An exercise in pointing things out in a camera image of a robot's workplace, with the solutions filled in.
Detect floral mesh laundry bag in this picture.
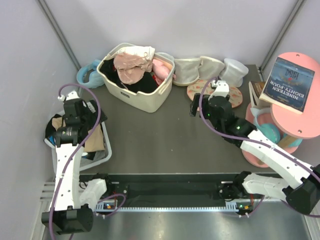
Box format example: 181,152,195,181
186,79,243,108

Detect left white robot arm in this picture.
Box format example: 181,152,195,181
41,91,114,239

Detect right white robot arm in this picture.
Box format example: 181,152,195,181
190,93,320,216

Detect beige mesh wash bag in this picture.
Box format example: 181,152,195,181
173,57,202,86

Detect beige laundry basket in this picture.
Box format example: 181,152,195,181
96,42,175,113

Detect cream mesh wash bag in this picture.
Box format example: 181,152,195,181
198,56,225,80

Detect tan folded garment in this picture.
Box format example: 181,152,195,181
51,116,105,153

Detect black garment in white basket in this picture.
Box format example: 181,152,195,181
45,114,66,145

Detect light blue headphones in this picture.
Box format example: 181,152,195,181
76,59,104,89

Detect white perforated plastic basket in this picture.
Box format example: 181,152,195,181
44,111,112,172

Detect brown book under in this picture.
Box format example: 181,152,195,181
248,81,269,109

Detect teal cat-ear headphones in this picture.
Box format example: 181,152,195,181
250,107,289,144

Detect pink garment in basket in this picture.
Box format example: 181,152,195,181
152,58,172,86

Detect black clothes in basket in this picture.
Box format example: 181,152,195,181
99,59,159,94

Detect white garment on basket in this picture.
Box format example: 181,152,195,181
115,45,155,61

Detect pink tiered side table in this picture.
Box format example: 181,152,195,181
245,52,320,153

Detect Nineteen Eighty-Four book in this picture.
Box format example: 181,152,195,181
259,57,315,115

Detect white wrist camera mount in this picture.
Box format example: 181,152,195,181
208,80,230,100

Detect right corner aluminium post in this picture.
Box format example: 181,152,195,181
258,0,306,74

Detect corner aluminium post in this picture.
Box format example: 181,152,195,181
36,0,81,70
258,0,306,74

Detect white slotted cable duct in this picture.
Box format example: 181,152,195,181
95,200,253,214

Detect left corner aluminium post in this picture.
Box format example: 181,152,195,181
36,0,81,70

